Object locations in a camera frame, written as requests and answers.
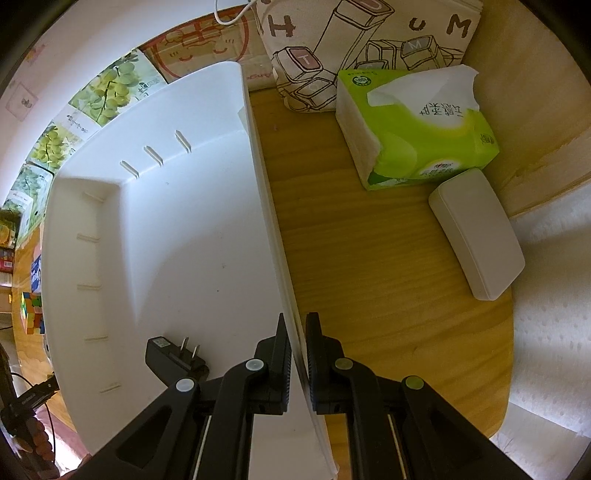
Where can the grape print carton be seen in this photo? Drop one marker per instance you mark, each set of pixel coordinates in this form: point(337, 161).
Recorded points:
point(27, 184)
point(115, 87)
point(51, 143)

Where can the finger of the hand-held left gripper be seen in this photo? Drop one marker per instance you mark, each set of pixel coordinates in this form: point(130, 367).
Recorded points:
point(50, 383)

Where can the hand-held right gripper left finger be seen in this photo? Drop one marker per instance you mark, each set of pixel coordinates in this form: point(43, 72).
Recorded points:
point(284, 369)

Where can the printed canvas bag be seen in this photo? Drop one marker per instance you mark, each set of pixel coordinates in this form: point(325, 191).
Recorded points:
point(323, 46)

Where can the pink frame wall sticker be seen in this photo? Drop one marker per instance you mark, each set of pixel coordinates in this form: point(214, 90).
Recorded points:
point(23, 99)

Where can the green tissue pack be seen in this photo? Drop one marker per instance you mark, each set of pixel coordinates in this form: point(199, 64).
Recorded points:
point(415, 138)

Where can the white plastic bin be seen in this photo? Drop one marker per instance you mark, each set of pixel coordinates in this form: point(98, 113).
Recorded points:
point(161, 230)

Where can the white rectangular case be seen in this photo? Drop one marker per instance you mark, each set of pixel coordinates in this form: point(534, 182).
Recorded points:
point(475, 235)

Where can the cardboard box red print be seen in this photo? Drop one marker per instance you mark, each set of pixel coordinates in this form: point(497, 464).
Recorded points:
point(198, 41)

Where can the wooden bed board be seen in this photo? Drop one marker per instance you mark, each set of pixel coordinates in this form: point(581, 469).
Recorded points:
point(521, 92)

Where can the black power adapter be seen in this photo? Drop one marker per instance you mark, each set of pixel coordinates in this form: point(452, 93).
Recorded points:
point(161, 357)

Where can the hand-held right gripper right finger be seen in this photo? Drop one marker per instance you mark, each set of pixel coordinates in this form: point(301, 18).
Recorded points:
point(313, 369)

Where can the clear box blue label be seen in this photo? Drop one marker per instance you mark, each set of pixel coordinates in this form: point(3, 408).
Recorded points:
point(36, 272)

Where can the person's left hand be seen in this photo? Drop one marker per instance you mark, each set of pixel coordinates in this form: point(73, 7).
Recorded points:
point(37, 441)

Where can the multicoloured puzzle cube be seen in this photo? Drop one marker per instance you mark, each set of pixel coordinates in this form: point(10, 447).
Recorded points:
point(31, 314)

